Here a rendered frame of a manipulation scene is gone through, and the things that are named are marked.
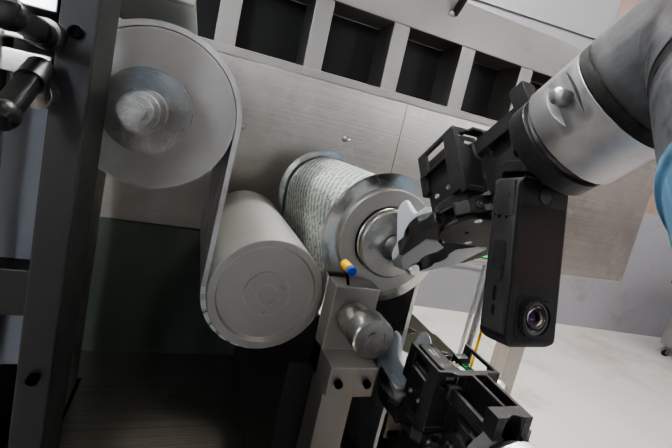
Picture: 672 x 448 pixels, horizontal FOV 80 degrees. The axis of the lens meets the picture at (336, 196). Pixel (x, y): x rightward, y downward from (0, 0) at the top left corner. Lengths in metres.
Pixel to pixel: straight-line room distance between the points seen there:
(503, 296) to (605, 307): 4.92
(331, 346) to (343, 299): 0.05
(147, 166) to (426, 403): 0.34
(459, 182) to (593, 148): 0.10
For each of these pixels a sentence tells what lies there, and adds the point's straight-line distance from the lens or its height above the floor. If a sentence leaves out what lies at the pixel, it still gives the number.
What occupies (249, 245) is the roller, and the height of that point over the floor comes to 1.23.
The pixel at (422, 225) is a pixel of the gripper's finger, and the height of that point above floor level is 1.29.
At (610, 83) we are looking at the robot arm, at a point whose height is 1.40.
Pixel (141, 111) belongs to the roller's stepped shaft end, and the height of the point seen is 1.34.
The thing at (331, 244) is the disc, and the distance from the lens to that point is 0.43.
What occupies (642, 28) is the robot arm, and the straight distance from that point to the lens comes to 0.26.
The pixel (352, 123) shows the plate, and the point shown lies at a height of 1.38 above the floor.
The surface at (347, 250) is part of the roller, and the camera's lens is 0.43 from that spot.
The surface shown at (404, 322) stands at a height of 1.15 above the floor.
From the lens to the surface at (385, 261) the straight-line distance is 0.44.
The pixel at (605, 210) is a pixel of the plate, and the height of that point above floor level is 1.32.
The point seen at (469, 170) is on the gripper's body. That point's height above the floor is 1.34.
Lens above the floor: 1.35
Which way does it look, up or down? 8 degrees down
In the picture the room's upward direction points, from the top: 13 degrees clockwise
